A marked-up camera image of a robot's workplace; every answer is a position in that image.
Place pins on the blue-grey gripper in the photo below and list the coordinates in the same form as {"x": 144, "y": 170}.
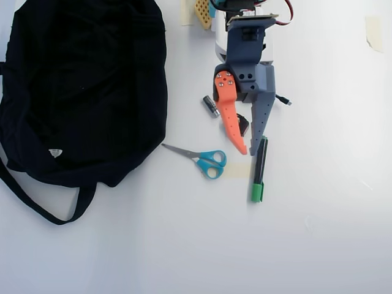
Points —
{"x": 252, "y": 82}

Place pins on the white and teal robot base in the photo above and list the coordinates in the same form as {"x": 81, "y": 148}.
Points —
{"x": 213, "y": 6}

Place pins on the white and teal robot arm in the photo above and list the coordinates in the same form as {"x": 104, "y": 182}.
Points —
{"x": 220, "y": 43}

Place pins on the black fabric bag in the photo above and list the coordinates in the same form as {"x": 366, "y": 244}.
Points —
{"x": 79, "y": 92}

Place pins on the black cylindrical battery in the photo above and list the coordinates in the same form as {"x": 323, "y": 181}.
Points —
{"x": 211, "y": 106}

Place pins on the beige masking tape strip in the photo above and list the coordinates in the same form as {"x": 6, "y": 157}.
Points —
{"x": 374, "y": 33}
{"x": 187, "y": 12}
{"x": 239, "y": 171}

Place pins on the black marker with green cap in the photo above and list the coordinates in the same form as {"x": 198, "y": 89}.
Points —
{"x": 258, "y": 171}

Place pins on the yellow perforated block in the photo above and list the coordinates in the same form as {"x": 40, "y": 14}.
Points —
{"x": 203, "y": 13}

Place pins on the camera circuit board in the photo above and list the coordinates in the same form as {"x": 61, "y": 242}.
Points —
{"x": 252, "y": 17}

